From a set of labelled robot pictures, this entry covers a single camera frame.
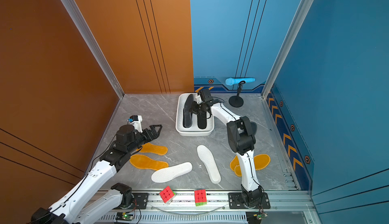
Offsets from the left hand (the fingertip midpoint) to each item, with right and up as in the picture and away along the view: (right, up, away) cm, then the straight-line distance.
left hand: (158, 126), depth 79 cm
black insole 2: (+24, +1, +23) cm, 33 cm away
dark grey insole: (+15, +3, +17) cm, 23 cm away
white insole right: (+26, -19, +8) cm, 33 cm away
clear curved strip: (+30, -39, -7) cm, 50 cm away
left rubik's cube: (+7, -32, -8) cm, 33 cm away
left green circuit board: (-13, -42, -8) cm, 45 cm away
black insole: (+11, +2, +26) cm, 28 cm away
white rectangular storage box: (+18, -5, +20) cm, 28 cm away
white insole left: (+4, -26, +2) cm, 27 cm away
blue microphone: (+42, +27, +16) cm, 52 cm away
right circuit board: (+47, -42, -9) cm, 64 cm away
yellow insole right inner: (+42, -22, +7) cm, 48 cm away
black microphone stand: (+51, +15, +36) cm, 64 cm away
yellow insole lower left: (-12, -21, +6) cm, 25 cm away
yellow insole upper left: (-8, -15, +12) cm, 21 cm away
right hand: (+16, +9, +19) cm, 26 cm away
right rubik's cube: (+22, -33, -8) cm, 40 cm away
